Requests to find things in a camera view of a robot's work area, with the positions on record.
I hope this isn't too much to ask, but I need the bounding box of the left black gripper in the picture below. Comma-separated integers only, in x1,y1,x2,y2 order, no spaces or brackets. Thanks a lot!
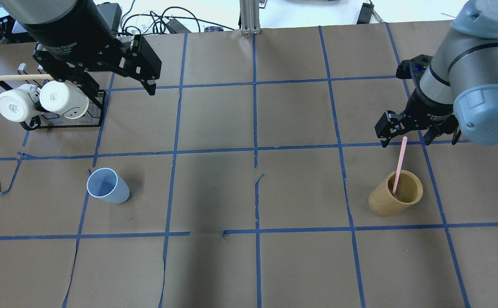
32,33,161,107

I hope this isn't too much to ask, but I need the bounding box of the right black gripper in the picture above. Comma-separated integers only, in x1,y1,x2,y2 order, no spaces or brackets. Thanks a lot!
374,55,462,148

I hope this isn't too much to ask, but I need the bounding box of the pink chopstick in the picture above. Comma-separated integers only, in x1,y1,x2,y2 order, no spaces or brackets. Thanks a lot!
392,136,408,196

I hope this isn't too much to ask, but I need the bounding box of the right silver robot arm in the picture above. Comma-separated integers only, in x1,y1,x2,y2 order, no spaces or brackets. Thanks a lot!
374,0,498,148

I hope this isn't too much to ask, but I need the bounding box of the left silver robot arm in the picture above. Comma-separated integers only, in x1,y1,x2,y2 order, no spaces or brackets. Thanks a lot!
0,0,161,96

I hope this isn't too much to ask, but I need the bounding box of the bamboo chopstick holder cup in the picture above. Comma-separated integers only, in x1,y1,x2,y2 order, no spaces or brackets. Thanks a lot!
368,170,423,218

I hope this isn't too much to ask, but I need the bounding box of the light blue plastic cup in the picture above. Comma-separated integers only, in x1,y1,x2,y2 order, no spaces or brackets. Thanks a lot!
86,168,131,204

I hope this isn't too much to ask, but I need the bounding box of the white mug far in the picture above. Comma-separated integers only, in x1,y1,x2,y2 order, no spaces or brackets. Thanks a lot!
39,81,90,119

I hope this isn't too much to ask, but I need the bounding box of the white mug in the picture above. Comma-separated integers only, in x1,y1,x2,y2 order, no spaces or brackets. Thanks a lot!
0,84,43,123
39,81,90,119

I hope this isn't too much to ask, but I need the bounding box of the white mug near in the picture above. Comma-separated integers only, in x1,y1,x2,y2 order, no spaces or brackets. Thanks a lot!
0,84,43,123

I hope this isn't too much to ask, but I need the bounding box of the black wire cup rack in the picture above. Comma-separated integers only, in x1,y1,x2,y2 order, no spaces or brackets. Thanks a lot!
8,79,107,131

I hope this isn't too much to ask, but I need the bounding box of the wooden rack handle rod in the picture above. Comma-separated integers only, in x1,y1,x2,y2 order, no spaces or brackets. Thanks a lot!
0,74,54,81

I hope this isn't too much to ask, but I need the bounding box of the aluminium frame post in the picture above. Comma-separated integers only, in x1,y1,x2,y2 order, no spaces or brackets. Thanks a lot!
239,0,261,35

